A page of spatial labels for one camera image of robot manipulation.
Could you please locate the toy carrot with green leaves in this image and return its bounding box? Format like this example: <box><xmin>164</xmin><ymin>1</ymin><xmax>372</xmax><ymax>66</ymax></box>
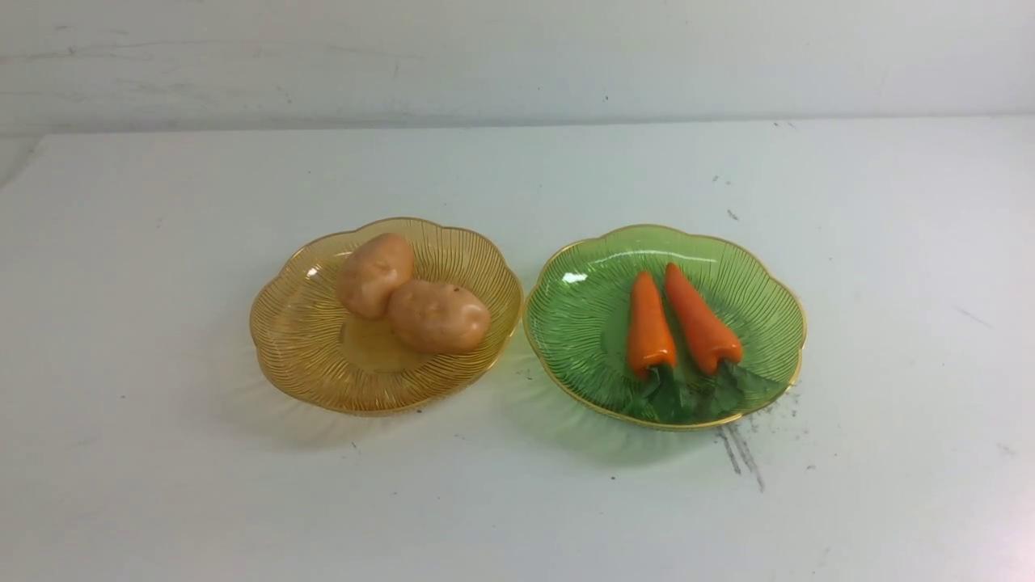
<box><xmin>626</xmin><ymin>270</ymin><xmax>689</xmax><ymax>424</ymax></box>

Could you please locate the toy carrot with green top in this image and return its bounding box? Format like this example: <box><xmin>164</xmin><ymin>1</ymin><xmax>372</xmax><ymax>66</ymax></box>
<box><xmin>663</xmin><ymin>263</ymin><xmax>783</xmax><ymax>420</ymax></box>

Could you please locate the green ribbed plastic plate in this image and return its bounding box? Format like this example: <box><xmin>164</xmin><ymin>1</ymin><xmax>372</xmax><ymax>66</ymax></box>
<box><xmin>525</xmin><ymin>225</ymin><xmax>807</xmax><ymax>431</ymax></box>

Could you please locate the amber ribbed plastic plate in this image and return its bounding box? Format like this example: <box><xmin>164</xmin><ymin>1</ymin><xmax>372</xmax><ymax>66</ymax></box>
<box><xmin>249</xmin><ymin>217</ymin><xmax>522</xmax><ymax>416</ymax></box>

